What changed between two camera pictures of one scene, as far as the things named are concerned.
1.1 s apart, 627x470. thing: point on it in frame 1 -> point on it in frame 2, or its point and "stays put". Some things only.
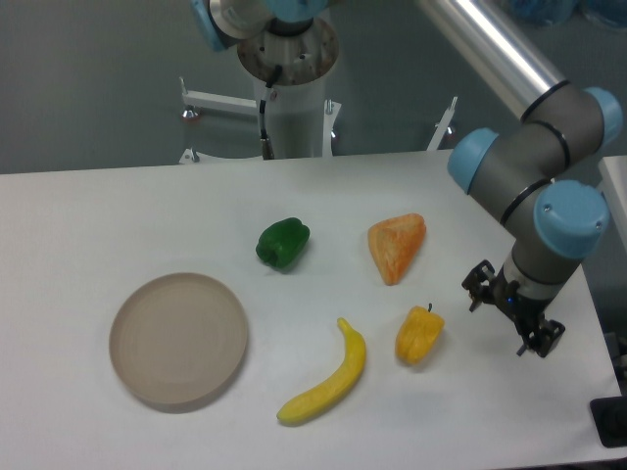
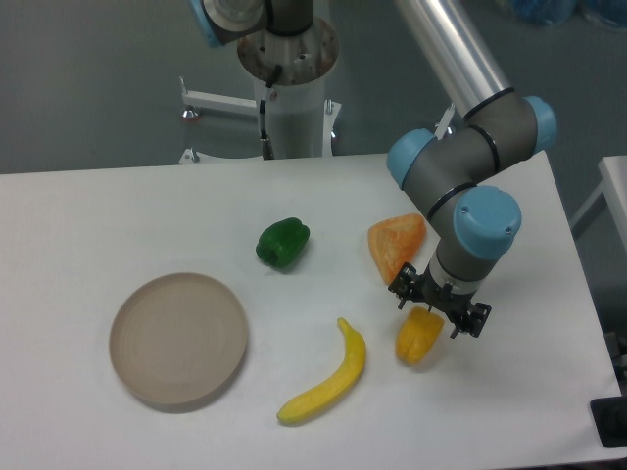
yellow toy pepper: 418,334 stays put
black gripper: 506,296 -> 457,305
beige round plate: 178,339 stays put
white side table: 614,183 stays put
